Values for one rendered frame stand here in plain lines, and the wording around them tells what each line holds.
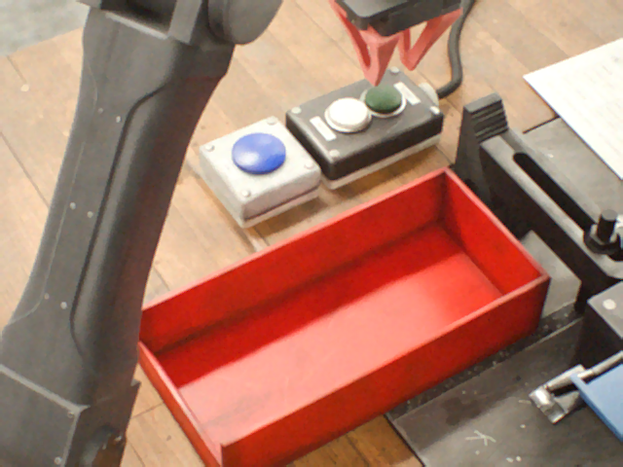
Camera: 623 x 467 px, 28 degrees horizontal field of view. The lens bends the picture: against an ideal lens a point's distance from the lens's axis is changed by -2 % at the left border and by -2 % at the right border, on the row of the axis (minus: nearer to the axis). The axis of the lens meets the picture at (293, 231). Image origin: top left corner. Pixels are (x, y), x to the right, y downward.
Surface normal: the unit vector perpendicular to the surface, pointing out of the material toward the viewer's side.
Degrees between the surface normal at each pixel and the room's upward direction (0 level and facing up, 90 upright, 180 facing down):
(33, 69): 0
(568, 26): 0
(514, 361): 0
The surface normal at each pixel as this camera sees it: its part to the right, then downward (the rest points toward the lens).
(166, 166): 0.88, 0.40
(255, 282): 0.53, 0.65
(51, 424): -0.40, 0.14
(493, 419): 0.01, -0.65
